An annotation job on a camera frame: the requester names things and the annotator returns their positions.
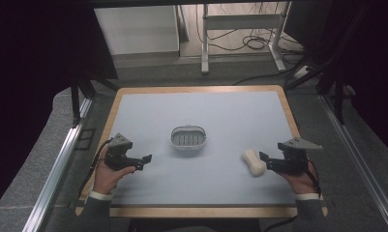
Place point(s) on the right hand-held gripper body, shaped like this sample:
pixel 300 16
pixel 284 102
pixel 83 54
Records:
pixel 293 156

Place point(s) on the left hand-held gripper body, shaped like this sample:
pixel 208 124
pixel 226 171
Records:
pixel 119 150

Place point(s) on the person's right hand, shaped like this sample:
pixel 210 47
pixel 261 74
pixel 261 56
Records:
pixel 299 183

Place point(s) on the person's left hand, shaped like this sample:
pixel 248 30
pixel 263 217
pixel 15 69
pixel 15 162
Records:
pixel 106 179

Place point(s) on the white soap bar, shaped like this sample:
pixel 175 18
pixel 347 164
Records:
pixel 253 162

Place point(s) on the black floor grille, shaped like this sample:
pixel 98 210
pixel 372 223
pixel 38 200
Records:
pixel 85 139

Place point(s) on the grey oval soap dish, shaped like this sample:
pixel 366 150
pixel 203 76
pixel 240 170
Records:
pixel 188 139

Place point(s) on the light grey table mat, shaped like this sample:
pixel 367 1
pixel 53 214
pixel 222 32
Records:
pixel 198 180

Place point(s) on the black metal stand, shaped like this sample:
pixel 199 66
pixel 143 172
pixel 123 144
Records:
pixel 330 64
pixel 80 93

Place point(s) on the white power strip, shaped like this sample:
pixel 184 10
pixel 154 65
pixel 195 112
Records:
pixel 302 72

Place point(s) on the black curtain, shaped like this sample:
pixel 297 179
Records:
pixel 36 64
pixel 375 64

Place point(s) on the white cabinet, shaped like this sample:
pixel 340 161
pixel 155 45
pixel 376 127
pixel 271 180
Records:
pixel 140 29

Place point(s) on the aluminium rail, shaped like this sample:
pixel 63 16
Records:
pixel 359 161
pixel 57 167

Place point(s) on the white desk frame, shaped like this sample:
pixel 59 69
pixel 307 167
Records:
pixel 243 22

